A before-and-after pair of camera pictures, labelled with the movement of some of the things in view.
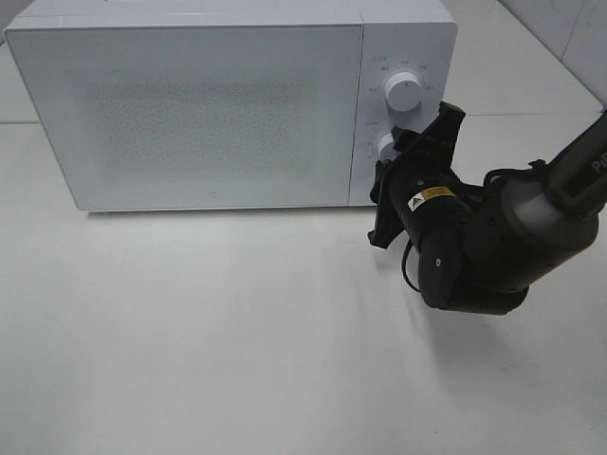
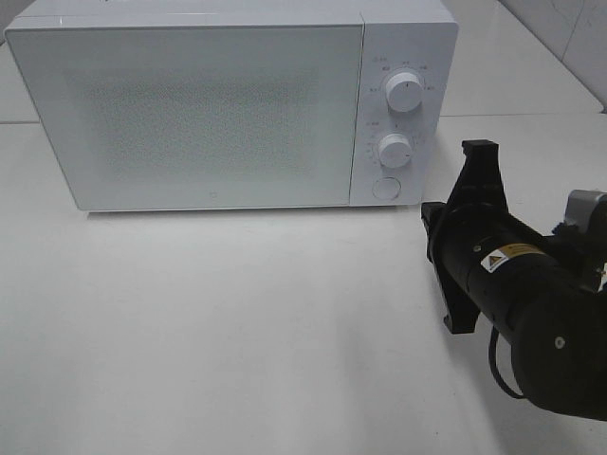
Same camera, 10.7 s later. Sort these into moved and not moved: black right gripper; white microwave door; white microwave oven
Moved: black right gripper
Not moved: white microwave oven; white microwave door
